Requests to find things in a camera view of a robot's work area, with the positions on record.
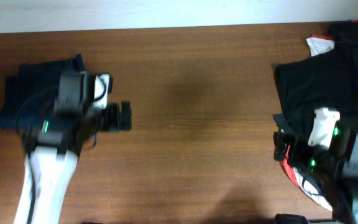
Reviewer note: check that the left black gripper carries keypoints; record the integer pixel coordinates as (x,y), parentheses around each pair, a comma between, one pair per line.
(112,111)

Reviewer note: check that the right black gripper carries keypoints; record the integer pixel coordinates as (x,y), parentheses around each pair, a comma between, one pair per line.
(281,146)

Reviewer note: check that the navy blue shorts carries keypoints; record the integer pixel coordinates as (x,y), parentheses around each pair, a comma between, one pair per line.
(30,93)

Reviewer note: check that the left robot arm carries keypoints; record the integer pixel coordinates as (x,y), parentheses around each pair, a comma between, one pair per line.
(53,144)

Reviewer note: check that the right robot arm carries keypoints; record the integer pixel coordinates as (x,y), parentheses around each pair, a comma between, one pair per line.
(326,171)

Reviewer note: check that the black garment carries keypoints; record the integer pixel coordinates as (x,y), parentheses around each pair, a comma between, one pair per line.
(327,80)

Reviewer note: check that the red and white garment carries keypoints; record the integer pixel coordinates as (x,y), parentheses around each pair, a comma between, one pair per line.
(320,44)

